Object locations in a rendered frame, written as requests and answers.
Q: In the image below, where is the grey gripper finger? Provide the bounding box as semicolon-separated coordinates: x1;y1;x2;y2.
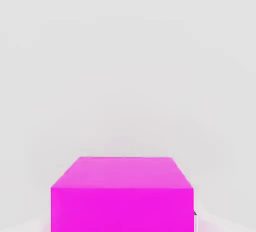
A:
193;210;199;232

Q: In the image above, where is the small magenta cube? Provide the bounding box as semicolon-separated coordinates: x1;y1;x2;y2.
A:
50;156;195;232

